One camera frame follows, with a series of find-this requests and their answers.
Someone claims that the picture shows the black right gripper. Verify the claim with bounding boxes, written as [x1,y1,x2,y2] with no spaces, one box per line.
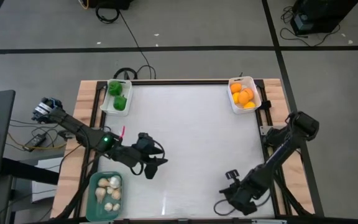
[218,169,272,217]

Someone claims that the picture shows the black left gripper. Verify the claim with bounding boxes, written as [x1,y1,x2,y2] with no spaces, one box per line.
[112,144,169,180]

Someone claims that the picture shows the large white garlic bulb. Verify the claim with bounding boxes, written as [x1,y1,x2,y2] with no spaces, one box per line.
[108,175,122,190]

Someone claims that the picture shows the teal plastic basket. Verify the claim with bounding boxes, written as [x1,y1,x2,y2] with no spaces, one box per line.
[85,170,124,222]

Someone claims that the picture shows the white plastic basket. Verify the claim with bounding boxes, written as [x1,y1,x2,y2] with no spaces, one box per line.
[227,76,262,115]
[99,78,133,118]

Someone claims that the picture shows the white board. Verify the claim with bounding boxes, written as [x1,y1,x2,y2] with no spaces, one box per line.
[30,157,64,203]

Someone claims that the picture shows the wooden table board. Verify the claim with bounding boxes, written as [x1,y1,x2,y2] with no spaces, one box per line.
[50,78,316,218]

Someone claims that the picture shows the black power adapter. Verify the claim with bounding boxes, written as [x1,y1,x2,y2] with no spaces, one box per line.
[22,133,47,152]

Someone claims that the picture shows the black desk leg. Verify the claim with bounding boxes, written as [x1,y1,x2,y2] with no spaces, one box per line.
[0,157,60,186]

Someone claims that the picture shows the black floor equipment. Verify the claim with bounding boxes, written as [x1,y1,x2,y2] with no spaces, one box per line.
[87,0,134,10]

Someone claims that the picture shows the black equipment case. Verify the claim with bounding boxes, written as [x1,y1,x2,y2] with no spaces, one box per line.
[290,0,358,35]

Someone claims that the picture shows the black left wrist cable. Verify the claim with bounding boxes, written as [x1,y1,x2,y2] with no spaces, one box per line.
[130,139,167,177]

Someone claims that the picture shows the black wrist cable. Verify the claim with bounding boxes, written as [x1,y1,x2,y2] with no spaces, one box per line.
[130,139,167,177]
[213,192,272,217]

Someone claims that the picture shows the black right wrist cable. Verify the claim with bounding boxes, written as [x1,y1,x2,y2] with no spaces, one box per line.
[213,192,272,217]

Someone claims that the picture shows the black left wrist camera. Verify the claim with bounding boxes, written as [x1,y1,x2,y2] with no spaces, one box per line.
[134,132,165,156]

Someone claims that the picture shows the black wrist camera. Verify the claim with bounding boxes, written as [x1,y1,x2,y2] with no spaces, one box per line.
[134,132,165,156]
[224,169,241,185]

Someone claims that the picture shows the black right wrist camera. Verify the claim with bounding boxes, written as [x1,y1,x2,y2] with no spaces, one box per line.
[224,169,241,185]

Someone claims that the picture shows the black aluminium table frame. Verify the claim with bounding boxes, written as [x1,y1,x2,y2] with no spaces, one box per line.
[54,79,315,223]

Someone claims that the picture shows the black cable loop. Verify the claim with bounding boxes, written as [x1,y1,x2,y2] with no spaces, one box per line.
[112,67,139,80]

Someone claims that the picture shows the yellow floor cable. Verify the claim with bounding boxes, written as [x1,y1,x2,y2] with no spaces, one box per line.
[7,132,67,151]

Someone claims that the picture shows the long black floor cable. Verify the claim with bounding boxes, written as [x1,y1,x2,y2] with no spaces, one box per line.
[118,11,157,80]

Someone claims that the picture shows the coiled black cable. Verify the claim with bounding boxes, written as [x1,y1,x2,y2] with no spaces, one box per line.
[94,2,121,25]

